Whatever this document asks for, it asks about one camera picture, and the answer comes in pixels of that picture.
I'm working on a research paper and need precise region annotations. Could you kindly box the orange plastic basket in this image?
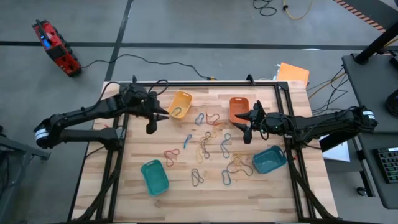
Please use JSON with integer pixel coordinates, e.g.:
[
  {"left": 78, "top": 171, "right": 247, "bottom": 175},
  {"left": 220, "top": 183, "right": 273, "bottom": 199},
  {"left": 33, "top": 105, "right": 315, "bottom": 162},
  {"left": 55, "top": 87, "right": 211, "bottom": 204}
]
[{"left": 229, "top": 96, "right": 251, "bottom": 125}]

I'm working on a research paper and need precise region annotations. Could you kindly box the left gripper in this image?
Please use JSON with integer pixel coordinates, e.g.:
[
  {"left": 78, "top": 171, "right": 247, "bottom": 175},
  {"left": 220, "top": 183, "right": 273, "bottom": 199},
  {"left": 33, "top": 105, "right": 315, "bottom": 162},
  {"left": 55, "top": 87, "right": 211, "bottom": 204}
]
[{"left": 119, "top": 81, "right": 170, "bottom": 135}]

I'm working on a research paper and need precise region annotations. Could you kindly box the red rubber band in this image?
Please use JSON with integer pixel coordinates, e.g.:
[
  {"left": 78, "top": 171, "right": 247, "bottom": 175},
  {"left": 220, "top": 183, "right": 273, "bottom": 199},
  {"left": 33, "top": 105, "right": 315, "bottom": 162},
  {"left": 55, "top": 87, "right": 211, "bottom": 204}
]
[
  {"left": 163, "top": 148, "right": 181, "bottom": 167},
  {"left": 205, "top": 111, "right": 222, "bottom": 126}
]

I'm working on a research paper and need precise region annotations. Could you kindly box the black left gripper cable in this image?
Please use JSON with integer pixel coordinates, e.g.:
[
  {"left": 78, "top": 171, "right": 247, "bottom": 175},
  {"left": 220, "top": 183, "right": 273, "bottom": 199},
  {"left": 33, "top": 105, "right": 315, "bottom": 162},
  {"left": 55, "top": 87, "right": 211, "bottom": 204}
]
[{"left": 147, "top": 79, "right": 170, "bottom": 96}]

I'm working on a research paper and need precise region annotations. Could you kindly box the black aluminium table frame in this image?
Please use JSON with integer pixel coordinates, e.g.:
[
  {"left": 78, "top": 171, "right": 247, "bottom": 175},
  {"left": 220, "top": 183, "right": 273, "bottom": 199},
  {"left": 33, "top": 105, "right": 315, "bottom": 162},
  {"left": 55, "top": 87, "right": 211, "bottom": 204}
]
[{"left": 67, "top": 74, "right": 336, "bottom": 224}]

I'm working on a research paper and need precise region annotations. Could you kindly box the white paper sheet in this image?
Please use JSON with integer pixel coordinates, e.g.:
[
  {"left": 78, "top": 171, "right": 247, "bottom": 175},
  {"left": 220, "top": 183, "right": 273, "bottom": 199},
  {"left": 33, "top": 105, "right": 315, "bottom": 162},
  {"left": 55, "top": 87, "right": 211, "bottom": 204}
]
[{"left": 322, "top": 135, "right": 351, "bottom": 163}]

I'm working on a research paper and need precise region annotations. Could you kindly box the long yellow rubber band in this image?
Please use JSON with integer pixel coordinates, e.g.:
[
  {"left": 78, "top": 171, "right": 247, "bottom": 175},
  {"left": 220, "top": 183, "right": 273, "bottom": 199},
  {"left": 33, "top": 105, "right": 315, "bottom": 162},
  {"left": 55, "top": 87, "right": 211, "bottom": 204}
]
[{"left": 195, "top": 132, "right": 212, "bottom": 164}]

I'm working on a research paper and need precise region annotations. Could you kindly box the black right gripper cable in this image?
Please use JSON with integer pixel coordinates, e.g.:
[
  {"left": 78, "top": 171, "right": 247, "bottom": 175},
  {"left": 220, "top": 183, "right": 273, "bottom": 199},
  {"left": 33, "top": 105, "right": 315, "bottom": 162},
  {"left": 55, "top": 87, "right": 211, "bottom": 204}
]
[{"left": 259, "top": 119, "right": 272, "bottom": 141}]

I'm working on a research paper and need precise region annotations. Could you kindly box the yellow plastic basket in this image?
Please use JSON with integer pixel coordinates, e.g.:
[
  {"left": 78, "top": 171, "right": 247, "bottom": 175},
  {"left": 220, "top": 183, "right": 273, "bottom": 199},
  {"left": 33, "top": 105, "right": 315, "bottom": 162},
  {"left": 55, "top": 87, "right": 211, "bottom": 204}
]
[{"left": 167, "top": 90, "right": 193, "bottom": 121}]

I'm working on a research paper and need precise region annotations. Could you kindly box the grey side desk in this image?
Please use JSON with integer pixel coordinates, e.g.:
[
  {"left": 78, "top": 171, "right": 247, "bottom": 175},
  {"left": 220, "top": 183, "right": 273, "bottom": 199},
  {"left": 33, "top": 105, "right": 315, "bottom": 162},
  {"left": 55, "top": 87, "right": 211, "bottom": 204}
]
[{"left": 341, "top": 52, "right": 398, "bottom": 210}]

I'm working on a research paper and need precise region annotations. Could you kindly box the black round desk object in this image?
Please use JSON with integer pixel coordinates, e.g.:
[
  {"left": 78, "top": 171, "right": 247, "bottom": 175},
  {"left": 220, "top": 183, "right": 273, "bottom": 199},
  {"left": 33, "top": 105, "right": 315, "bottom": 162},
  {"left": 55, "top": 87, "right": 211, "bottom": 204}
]
[{"left": 386, "top": 89, "right": 398, "bottom": 118}]

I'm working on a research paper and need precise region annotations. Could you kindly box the black floor power cable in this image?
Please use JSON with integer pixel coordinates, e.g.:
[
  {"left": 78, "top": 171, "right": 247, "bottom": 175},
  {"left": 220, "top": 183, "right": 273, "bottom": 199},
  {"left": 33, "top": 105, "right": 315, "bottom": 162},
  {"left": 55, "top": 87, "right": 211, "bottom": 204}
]
[{"left": 81, "top": 53, "right": 218, "bottom": 81}]

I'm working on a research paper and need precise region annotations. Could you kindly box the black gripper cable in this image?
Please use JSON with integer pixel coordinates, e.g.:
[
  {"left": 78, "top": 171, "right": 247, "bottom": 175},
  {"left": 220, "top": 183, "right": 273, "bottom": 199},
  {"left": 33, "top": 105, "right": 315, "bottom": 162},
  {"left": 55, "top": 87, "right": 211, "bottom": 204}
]
[
  {"left": 147, "top": 79, "right": 170, "bottom": 96},
  {"left": 259, "top": 119, "right": 272, "bottom": 141}
]

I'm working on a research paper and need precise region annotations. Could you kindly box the light green plastic basket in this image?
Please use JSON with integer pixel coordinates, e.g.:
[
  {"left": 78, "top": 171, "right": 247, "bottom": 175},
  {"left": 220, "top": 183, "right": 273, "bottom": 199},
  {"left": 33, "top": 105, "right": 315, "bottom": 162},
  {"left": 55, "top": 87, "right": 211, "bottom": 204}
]
[{"left": 140, "top": 159, "right": 170, "bottom": 197}]

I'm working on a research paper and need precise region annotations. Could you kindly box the dark grey rubber band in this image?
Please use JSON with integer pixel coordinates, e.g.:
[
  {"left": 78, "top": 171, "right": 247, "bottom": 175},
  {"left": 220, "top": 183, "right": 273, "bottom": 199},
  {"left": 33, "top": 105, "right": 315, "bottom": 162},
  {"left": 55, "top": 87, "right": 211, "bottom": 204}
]
[
  {"left": 200, "top": 131, "right": 213, "bottom": 160},
  {"left": 190, "top": 167, "right": 205, "bottom": 187}
]

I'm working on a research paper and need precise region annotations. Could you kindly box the black stand pole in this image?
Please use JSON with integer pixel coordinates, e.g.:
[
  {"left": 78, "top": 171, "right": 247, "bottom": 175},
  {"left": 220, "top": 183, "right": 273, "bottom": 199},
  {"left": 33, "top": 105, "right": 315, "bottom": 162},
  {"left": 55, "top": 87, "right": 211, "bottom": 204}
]
[{"left": 354, "top": 21, "right": 398, "bottom": 65}]

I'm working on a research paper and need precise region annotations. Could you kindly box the dark brown rubber band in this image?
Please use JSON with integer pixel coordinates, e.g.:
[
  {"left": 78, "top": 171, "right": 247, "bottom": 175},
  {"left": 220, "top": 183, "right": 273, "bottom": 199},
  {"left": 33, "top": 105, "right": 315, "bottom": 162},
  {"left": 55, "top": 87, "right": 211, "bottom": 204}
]
[{"left": 226, "top": 155, "right": 254, "bottom": 177}]

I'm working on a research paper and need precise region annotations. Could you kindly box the dark striped-edge floor mat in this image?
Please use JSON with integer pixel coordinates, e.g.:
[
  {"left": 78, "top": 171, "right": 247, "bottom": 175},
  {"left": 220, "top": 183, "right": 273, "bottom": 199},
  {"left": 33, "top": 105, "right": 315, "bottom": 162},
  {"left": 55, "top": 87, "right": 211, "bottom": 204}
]
[{"left": 332, "top": 0, "right": 398, "bottom": 34}]

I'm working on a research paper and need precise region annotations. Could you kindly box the black coiled floor cable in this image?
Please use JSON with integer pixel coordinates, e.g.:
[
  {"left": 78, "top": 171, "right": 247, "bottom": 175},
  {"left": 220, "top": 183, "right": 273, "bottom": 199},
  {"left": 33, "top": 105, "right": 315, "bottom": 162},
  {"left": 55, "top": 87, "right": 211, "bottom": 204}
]
[{"left": 252, "top": 0, "right": 278, "bottom": 17}]

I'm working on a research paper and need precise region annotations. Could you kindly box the black backlit keyboard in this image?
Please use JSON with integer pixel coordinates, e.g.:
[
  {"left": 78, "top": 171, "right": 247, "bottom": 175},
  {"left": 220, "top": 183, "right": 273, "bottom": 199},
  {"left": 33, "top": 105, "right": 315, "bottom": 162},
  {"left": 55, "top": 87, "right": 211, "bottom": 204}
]
[{"left": 376, "top": 146, "right": 398, "bottom": 184}]

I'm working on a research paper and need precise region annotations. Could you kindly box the grey metal cart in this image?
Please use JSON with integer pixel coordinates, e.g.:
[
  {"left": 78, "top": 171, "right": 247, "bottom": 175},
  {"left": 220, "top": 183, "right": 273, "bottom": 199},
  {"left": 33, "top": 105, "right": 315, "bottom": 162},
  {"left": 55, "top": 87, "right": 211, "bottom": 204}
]
[{"left": 0, "top": 124, "right": 52, "bottom": 224}]

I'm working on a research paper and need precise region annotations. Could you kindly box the dark teal plastic basket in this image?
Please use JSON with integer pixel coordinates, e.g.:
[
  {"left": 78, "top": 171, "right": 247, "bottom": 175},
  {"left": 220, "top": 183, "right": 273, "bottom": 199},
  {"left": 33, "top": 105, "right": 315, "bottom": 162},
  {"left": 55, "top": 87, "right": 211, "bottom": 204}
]
[{"left": 252, "top": 145, "right": 288, "bottom": 175}]

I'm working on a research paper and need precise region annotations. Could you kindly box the yellow floor cable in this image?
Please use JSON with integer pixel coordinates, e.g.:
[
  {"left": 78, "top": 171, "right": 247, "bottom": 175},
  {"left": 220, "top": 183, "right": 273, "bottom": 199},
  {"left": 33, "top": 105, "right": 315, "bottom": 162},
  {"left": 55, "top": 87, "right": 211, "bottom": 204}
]
[{"left": 282, "top": 0, "right": 315, "bottom": 21}]

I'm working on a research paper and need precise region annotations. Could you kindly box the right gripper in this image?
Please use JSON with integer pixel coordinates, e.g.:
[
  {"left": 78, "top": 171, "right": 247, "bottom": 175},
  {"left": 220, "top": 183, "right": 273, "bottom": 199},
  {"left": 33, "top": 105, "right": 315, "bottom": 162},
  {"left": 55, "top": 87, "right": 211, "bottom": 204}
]
[{"left": 233, "top": 100, "right": 293, "bottom": 145}]

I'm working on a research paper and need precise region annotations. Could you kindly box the black cable bundle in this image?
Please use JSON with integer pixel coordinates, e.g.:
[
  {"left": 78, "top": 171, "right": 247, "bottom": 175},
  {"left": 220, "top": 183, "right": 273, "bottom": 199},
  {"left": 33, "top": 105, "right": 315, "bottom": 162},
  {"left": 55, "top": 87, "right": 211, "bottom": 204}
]
[{"left": 307, "top": 65, "right": 351, "bottom": 114}]

